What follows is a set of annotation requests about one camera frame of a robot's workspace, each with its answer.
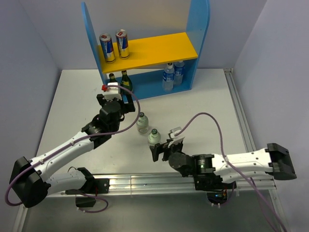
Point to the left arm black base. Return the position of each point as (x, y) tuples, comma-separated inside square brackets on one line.
[(90, 194)]

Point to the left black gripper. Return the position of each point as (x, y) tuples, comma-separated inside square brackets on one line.
[(127, 107)]

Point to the green bottle yellow label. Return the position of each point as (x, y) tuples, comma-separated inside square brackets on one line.
[(126, 81)]

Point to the green bottle red label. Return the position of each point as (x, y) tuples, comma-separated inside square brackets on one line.
[(112, 78)]

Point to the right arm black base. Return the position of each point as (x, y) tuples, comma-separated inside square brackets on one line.
[(216, 190)]

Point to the aluminium rail frame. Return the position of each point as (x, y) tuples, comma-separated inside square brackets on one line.
[(147, 196)]

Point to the red bull can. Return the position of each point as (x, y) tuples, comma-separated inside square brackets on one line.
[(107, 47), (122, 43)]

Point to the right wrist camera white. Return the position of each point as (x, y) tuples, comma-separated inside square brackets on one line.
[(174, 137)]

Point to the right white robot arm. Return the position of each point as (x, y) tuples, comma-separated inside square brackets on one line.
[(212, 171)]

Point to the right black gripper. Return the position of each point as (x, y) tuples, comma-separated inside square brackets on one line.
[(158, 149)]

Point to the clear glass bottle green cap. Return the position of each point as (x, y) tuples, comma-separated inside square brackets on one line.
[(142, 123)]

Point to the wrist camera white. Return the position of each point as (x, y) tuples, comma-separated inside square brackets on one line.
[(174, 137), (111, 91)]

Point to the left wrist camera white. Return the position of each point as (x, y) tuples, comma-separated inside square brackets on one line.
[(111, 91)]

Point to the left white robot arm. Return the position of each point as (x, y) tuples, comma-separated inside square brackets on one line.
[(34, 179)]

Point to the plastic water bottle blue cap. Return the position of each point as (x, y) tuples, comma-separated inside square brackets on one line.
[(168, 77)]

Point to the blue and yellow shelf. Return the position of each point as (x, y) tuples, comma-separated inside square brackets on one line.
[(158, 50)]

